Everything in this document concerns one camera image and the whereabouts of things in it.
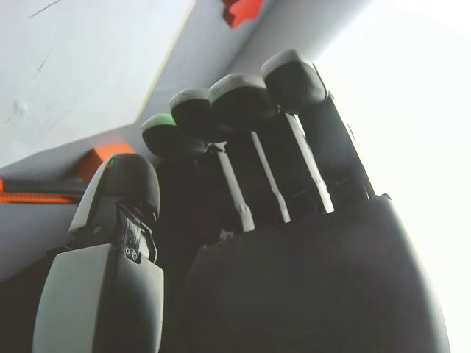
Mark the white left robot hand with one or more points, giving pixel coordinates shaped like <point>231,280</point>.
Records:
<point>279,276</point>

